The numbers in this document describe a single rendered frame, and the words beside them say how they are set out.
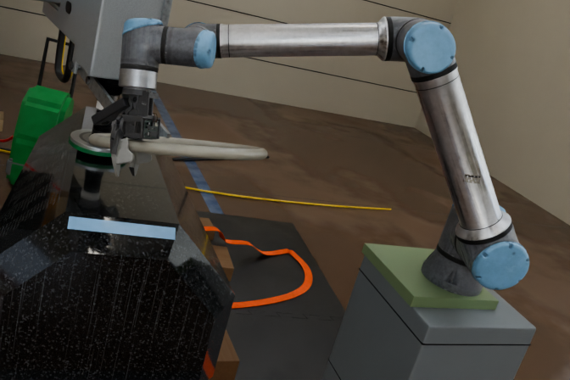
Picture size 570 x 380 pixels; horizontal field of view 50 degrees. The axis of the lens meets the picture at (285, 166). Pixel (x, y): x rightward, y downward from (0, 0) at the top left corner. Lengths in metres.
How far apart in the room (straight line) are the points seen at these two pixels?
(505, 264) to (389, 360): 0.46
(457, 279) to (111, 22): 1.38
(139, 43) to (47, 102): 2.45
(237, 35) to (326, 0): 6.16
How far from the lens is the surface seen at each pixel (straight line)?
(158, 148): 1.49
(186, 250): 1.94
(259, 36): 1.61
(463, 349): 1.89
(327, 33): 1.62
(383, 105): 8.45
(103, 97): 2.18
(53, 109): 3.89
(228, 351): 2.62
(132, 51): 1.50
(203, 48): 1.48
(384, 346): 1.93
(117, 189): 2.08
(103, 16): 2.15
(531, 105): 7.25
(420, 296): 1.81
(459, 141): 1.58
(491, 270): 1.70
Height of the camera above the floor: 1.65
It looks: 18 degrees down
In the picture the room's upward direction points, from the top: 16 degrees clockwise
